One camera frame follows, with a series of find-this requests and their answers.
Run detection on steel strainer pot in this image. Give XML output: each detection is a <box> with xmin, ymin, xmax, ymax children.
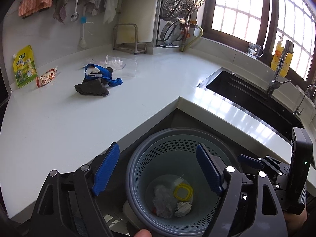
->
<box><xmin>160</xmin><ymin>17</ymin><xmax>189</xmax><ymax>45</ymax></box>

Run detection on grey perforated trash bin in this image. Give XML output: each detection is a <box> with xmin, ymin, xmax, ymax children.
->
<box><xmin>126</xmin><ymin>128</ymin><xmax>242</xmax><ymax>236</ymax></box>

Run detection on perforated steel steamer plate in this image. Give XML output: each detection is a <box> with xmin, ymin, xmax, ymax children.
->
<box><xmin>160</xmin><ymin>0</ymin><xmax>206</xmax><ymax>21</ymax></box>

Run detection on blue lanyard strap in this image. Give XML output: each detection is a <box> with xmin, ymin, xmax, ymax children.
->
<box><xmin>84</xmin><ymin>64</ymin><xmax>123</xmax><ymax>87</ymax></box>

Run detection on grey purple hanging rag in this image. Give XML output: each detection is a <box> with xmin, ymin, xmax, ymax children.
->
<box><xmin>53</xmin><ymin>0</ymin><xmax>68</xmax><ymax>23</ymax></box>

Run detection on window frame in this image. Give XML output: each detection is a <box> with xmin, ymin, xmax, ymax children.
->
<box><xmin>202</xmin><ymin>0</ymin><xmax>315</xmax><ymax>88</ymax></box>

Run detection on operator thumb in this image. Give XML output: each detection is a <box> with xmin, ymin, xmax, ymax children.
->
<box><xmin>134</xmin><ymin>229</ymin><xmax>152</xmax><ymax>237</ymax></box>

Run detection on clear plastic container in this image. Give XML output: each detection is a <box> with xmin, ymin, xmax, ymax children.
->
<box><xmin>105</xmin><ymin>55</ymin><xmax>138</xmax><ymax>78</ymax></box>

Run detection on glass mug on sill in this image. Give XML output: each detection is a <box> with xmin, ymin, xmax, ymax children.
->
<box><xmin>247</xmin><ymin>42</ymin><xmax>264</xmax><ymax>59</ymax></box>

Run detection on chrome kitchen faucet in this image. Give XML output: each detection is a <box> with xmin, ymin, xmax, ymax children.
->
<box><xmin>266</xmin><ymin>40</ymin><xmax>294</xmax><ymax>97</ymax></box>

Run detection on metal hanging ladle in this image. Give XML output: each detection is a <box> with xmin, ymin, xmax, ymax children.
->
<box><xmin>71</xmin><ymin>0</ymin><xmax>79</xmax><ymax>22</ymax></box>

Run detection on yellow gas hose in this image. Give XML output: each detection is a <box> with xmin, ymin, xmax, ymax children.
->
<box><xmin>180</xmin><ymin>20</ymin><xmax>205</xmax><ymax>53</ymax></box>

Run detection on white hanging cloth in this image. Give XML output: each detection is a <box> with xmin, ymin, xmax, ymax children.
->
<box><xmin>103</xmin><ymin>0</ymin><xmax>118</xmax><ymax>25</ymax></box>

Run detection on dark grey cloth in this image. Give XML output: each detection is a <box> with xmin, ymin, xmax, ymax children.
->
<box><xmin>74</xmin><ymin>67</ymin><xmax>113</xmax><ymax>97</ymax></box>

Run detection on yellow plastic lid ring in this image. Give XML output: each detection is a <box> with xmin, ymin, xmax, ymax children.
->
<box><xmin>173</xmin><ymin>182</ymin><xmax>194</xmax><ymax>201</ymax></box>

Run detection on white paper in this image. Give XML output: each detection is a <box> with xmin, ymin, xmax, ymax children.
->
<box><xmin>174</xmin><ymin>202</ymin><xmax>192</xmax><ymax>218</ymax></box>

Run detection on grey hanging cloth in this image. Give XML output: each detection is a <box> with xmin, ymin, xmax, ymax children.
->
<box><xmin>85</xmin><ymin>0</ymin><xmax>101</xmax><ymax>16</ymax></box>

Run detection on metal cutting board stand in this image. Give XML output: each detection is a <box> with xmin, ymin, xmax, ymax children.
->
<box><xmin>112</xmin><ymin>23</ymin><xmax>147</xmax><ymax>55</ymax></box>

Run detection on clear plastic bag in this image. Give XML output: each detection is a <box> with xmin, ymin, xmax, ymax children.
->
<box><xmin>153</xmin><ymin>185</ymin><xmax>177</xmax><ymax>219</ymax></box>

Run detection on red white snack wrapper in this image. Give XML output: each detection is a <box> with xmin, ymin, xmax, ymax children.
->
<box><xmin>36</xmin><ymin>67</ymin><xmax>58</xmax><ymax>88</ymax></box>

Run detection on pink checkered dishcloth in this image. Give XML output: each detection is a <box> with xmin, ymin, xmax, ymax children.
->
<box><xmin>18</xmin><ymin>0</ymin><xmax>53</xmax><ymax>17</ymax></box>

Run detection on yellow green refill pouch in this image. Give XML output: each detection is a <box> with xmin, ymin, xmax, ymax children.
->
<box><xmin>13</xmin><ymin>45</ymin><xmax>38</xmax><ymax>88</ymax></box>

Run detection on black kitchen sink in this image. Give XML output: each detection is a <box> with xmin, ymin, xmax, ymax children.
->
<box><xmin>198</xmin><ymin>67</ymin><xmax>304</xmax><ymax>143</ymax></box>

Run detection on white blue bottle brush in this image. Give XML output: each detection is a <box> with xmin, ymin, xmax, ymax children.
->
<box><xmin>79</xmin><ymin>5</ymin><xmax>87</xmax><ymax>49</ymax></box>

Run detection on yellow detergent bottle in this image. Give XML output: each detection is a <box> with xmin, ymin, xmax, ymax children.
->
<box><xmin>271</xmin><ymin>40</ymin><xmax>293</xmax><ymax>77</ymax></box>

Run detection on white cutting board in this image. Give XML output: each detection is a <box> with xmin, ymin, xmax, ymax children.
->
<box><xmin>119</xmin><ymin>0</ymin><xmax>158</xmax><ymax>43</ymax></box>

